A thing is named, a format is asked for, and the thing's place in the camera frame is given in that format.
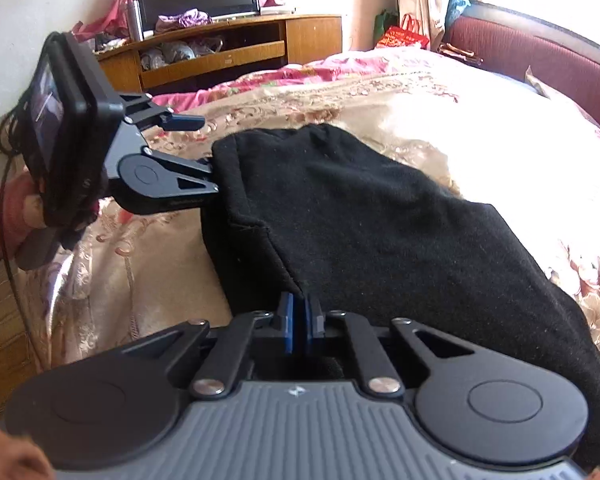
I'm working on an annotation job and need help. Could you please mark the black pants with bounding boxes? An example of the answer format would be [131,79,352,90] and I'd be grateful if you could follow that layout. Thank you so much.
[200,125,600,468]

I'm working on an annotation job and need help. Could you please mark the left hand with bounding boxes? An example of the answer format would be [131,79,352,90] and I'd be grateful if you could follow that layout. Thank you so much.
[5,171,46,232]

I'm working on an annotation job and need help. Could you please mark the wooden TV cabinet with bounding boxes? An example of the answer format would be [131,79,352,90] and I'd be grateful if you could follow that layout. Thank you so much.
[96,14,342,94]

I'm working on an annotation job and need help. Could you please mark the pink cloth behind television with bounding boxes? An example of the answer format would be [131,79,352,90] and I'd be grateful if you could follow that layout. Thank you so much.
[72,0,286,42]

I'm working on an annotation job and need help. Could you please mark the metal thermos bottle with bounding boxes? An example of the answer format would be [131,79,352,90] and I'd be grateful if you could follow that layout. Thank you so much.
[125,0,144,42]

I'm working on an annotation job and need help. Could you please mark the purple cloth on cabinet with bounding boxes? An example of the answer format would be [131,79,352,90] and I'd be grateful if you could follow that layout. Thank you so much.
[155,9,212,34]

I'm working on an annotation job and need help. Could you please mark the red gift bag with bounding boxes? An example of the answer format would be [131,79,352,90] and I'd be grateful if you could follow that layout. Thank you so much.
[375,14,429,49]

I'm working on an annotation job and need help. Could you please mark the floral satin bedspread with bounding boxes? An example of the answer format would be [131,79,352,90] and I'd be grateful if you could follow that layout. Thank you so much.
[20,48,600,370]

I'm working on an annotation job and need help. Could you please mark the blue bag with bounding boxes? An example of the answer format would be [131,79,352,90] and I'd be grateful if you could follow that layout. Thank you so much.
[445,0,471,29]

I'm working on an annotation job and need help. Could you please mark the maroon bed headboard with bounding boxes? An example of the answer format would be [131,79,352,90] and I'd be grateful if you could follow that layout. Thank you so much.
[443,0,600,126]

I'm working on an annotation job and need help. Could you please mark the black cable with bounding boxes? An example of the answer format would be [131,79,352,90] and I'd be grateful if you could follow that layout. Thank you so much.
[0,98,46,366]

